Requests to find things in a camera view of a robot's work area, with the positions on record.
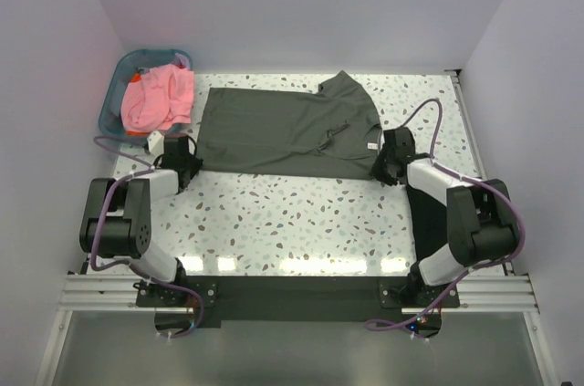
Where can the teal laundry basket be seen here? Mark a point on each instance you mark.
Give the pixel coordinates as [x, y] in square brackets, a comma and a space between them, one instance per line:
[110, 122]

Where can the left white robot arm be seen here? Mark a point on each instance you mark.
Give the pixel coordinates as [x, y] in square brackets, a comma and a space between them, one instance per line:
[116, 228]

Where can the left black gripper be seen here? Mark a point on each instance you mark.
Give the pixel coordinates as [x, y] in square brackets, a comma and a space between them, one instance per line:
[196, 164]

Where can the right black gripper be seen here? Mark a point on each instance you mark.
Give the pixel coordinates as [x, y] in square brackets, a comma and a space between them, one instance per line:
[377, 172]

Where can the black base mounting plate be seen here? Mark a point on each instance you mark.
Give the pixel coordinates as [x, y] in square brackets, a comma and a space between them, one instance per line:
[279, 298]

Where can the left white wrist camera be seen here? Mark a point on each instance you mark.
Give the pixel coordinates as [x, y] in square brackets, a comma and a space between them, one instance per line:
[155, 142]

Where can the black folded t-shirt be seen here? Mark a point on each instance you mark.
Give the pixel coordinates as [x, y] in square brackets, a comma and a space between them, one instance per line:
[475, 224]

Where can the pink t-shirt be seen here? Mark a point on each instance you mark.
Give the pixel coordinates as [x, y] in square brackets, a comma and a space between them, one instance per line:
[164, 97]

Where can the dark green t-shirt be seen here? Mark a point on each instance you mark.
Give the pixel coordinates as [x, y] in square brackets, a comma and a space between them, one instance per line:
[331, 133]

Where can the aluminium frame rail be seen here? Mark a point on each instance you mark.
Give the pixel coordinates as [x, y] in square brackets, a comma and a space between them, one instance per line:
[477, 293]

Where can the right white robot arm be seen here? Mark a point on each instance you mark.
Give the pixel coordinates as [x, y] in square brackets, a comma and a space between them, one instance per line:
[426, 175]

